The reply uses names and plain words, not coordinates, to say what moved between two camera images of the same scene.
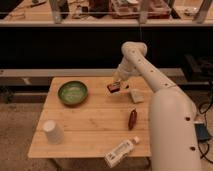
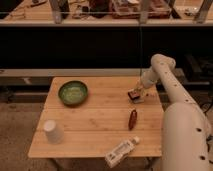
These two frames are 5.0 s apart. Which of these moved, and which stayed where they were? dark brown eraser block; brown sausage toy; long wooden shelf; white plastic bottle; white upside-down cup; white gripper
Moved: white gripper; dark brown eraser block
Stayed: white plastic bottle; long wooden shelf; white upside-down cup; brown sausage toy
